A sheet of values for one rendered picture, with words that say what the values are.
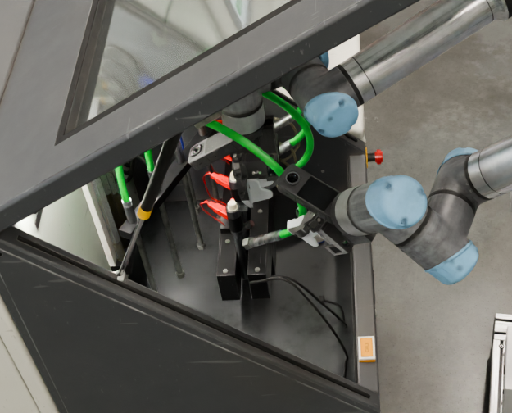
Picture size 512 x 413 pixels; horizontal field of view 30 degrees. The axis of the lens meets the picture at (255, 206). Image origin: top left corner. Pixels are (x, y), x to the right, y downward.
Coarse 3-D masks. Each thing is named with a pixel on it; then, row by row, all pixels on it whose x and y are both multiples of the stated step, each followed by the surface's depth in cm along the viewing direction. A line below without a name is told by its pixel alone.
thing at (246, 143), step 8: (216, 128) 155; (224, 128) 155; (232, 136) 155; (240, 136) 155; (240, 144) 156; (248, 144) 155; (256, 152) 155; (264, 152) 156; (264, 160) 156; (272, 160) 156; (120, 168) 175; (272, 168) 156; (280, 168) 156; (120, 176) 177; (120, 184) 179; (120, 192) 180; (128, 200) 182; (304, 208) 161; (280, 232) 169; (288, 232) 167
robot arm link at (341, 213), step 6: (342, 192) 146; (348, 192) 143; (342, 198) 144; (336, 204) 145; (342, 204) 143; (336, 210) 145; (342, 210) 143; (336, 216) 145; (342, 216) 143; (342, 222) 144; (348, 222) 142; (342, 228) 145; (348, 228) 144; (354, 228) 142; (354, 234) 145; (360, 234) 144; (366, 234) 145
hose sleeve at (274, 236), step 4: (272, 232) 170; (276, 232) 169; (256, 236) 173; (260, 236) 172; (264, 236) 171; (268, 236) 170; (272, 236) 170; (276, 236) 169; (252, 240) 173; (256, 240) 173; (260, 240) 172; (264, 240) 171; (268, 240) 171; (272, 240) 170; (276, 240) 170; (252, 244) 174; (256, 244) 173; (260, 244) 173
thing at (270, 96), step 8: (264, 96) 172; (272, 96) 172; (280, 104) 173; (288, 104) 174; (288, 112) 175; (296, 112) 175; (296, 120) 177; (304, 120) 177; (304, 128) 177; (312, 136) 179; (312, 144) 181; (144, 152) 184; (152, 160) 186; (304, 160) 184; (152, 168) 187; (272, 184) 188
